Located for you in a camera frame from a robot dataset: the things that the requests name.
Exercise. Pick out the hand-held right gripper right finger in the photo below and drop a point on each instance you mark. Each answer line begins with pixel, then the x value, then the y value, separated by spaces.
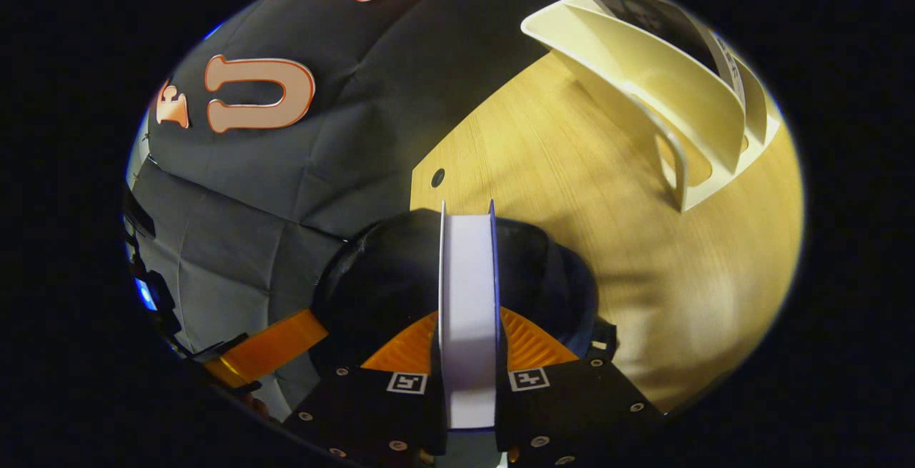
pixel 572 418

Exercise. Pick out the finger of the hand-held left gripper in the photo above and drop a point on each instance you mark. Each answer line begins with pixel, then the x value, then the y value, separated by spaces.
pixel 271 346

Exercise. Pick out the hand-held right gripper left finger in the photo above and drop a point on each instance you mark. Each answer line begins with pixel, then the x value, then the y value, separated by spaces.
pixel 357 411

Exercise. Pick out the blue schoolbag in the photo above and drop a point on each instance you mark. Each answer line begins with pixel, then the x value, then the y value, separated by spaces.
pixel 386 282

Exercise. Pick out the blue spine book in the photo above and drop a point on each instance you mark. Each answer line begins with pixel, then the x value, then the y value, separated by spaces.
pixel 468 296

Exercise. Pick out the white bookshelf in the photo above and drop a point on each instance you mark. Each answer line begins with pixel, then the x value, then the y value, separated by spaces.
pixel 643 75

